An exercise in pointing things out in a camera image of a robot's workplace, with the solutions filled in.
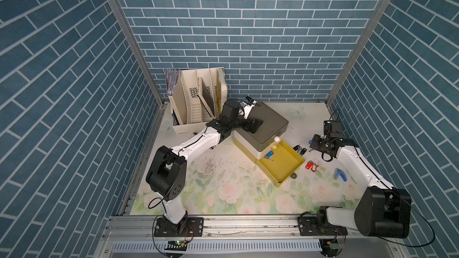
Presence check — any grey three-drawer cabinet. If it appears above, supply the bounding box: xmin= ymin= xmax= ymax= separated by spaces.
xmin=233 ymin=102 xmax=289 ymax=162

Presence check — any blue key fob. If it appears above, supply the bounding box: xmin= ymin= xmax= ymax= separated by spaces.
xmin=333 ymin=168 xmax=348 ymax=182

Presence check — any red tag key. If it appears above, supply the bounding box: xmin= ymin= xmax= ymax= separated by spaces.
xmin=305 ymin=161 xmax=314 ymax=170
xmin=310 ymin=163 xmax=318 ymax=173

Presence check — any blue tag key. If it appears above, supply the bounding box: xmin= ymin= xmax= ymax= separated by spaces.
xmin=264 ymin=150 xmax=274 ymax=161

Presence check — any yellow bottom drawer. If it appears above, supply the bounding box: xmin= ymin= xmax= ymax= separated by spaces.
xmin=255 ymin=140 xmax=305 ymax=188

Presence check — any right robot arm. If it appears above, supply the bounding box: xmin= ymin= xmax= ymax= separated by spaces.
xmin=310 ymin=120 xmax=420 ymax=244

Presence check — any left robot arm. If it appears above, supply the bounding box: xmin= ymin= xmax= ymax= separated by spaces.
xmin=146 ymin=96 xmax=263 ymax=235

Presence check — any white file organizer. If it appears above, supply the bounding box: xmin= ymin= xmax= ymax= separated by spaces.
xmin=167 ymin=67 xmax=228 ymax=135

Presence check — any floral table mat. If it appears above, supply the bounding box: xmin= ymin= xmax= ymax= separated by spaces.
xmin=127 ymin=103 xmax=366 ymax=216

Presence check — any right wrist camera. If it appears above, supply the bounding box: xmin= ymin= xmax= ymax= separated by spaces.
xmin=323 ymin=120 xmax=344 ymax=139

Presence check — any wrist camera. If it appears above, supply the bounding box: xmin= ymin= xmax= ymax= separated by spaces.
xmin=323 ymin=120 xmax=344 ymax=139
xmin=241 ymin=96 xmax=257 ymax=119

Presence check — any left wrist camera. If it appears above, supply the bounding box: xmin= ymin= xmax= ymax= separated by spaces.
xmin=241 ymin=96 xmax=257 ymax=119

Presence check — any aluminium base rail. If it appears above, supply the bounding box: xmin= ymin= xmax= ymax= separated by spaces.
xmin=94 ymin=215 xmax=410 ymax=258

